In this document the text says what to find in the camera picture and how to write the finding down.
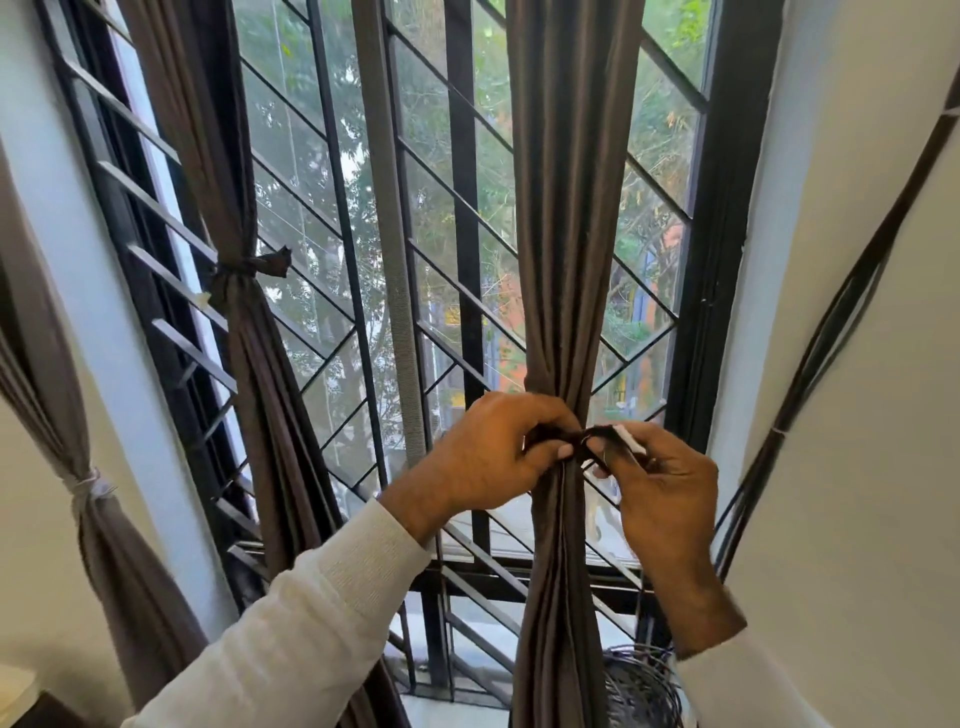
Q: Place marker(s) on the cream perforated plastic box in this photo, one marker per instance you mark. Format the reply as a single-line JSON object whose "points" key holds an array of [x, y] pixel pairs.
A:
{"points": [[15, 690]]}

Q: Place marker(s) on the dark grey curtain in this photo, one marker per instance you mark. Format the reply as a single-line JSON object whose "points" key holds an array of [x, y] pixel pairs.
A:
{"points": [[574, 187], [262, 412]]}

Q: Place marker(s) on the dark grey curtain tie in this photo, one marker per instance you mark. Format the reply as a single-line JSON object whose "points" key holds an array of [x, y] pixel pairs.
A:
{"points": [[251, 266], [600, 439]]}

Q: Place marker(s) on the light grey curtain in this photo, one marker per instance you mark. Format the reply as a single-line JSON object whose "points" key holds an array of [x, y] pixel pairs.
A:
{"points": [[127, 585]]}

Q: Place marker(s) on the person's right hand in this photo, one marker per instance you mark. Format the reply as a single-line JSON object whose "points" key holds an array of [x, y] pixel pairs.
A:
{"points": [[667, 510]]}

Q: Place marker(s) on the orange brick building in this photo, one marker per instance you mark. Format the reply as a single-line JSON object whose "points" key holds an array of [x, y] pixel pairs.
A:
{"points": [[660, 262]]}

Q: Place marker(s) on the person's left forearm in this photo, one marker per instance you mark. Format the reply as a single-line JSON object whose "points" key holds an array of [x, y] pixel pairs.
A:
{"points": [[300, 637]]}

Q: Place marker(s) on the light grey curtain tie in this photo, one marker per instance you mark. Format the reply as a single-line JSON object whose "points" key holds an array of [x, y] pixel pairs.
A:
{"points": [[90, 487]]}

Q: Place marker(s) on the person's right forearm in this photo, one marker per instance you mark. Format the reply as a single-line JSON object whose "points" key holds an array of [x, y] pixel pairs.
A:
{"points": [[742, 690]]}

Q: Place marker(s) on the person's left hand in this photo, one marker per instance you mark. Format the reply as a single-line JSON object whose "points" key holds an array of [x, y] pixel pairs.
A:
{"points": [[487, 457]]}

